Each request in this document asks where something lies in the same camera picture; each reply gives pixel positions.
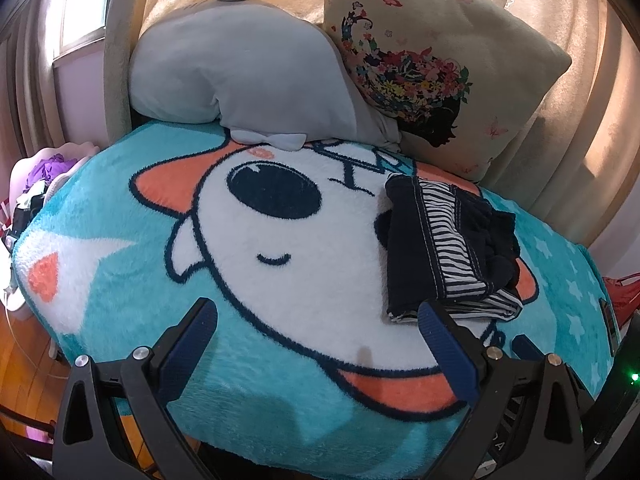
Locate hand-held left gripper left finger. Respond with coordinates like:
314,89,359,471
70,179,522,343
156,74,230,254
52,297,219,480

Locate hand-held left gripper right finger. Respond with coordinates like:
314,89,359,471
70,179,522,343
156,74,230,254
417,300,586,480

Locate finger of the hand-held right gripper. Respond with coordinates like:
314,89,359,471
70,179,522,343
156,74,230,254
511,334,551,362

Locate navy white striped pants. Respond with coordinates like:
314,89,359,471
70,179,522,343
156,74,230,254
382,172,524,323

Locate black smartphone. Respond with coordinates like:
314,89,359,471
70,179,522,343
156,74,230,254
598,299,621,357

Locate turquoise cartoon printed blanket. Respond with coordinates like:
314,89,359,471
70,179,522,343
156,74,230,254
12,119,620,480

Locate red cloth bag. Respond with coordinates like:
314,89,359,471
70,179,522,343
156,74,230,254
602,272,640,322

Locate purple cloth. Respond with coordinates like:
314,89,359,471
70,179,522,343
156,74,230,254
25,154,82,187

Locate cream bed headboard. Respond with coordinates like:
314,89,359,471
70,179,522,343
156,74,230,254
102,0,168,147

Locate grey plush pillow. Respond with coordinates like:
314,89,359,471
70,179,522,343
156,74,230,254
129,0,404,154

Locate beige floral print pillow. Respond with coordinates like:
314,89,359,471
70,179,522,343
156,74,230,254
322,0,572,185

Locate brown side curtain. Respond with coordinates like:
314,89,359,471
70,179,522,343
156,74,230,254
0,5,68,161

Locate window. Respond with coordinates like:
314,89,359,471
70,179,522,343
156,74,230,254
47,0,123,63

